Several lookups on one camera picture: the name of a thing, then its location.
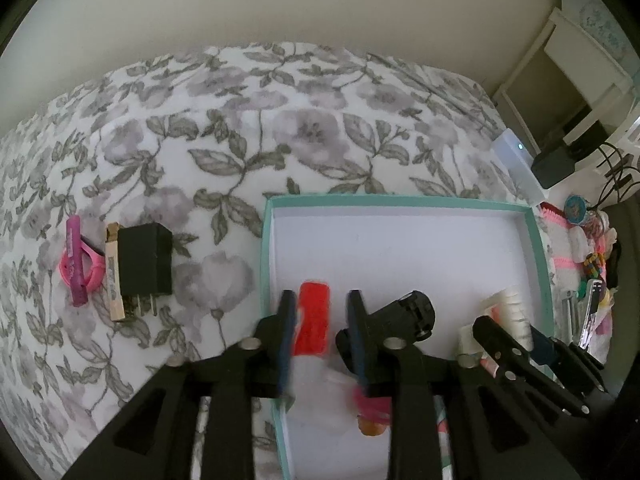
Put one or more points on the red glue stick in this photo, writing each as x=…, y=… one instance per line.
x=312, y=320

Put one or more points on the floral grey white blanket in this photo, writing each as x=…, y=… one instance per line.
x=200, y=125

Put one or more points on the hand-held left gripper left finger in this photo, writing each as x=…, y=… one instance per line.
x=286, y=350

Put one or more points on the white device with light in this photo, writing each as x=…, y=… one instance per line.
x=515, y=165

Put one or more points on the black box device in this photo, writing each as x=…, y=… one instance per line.
x=552, y=165

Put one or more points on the pink toy dog figure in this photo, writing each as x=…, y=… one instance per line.
x=372, y=410

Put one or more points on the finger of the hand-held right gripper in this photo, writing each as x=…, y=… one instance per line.
x=500, y=347
x=542, y=350

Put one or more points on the white shelf unit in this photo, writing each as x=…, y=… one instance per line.
x=575, y=40

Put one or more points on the round teal badge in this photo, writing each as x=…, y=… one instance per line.
x=575, y=208

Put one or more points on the black toy car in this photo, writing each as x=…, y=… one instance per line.
x=405, y=312

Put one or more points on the white ribbed plastic clip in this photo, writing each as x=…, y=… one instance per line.
x=505, y=305

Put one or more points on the white and pink knitted mat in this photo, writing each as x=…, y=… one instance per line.
x=562, y=245

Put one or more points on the black power adapter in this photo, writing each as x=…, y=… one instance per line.
x=145, y=260

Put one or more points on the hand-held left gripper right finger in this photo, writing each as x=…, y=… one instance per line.
x=357, y=350

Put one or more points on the teal rimmed white tray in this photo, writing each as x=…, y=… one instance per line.
x=400, y=240

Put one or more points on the pink smartwatch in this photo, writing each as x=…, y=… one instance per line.
x=97, y=260

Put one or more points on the purple tube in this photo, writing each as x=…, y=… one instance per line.
x=75, y=245

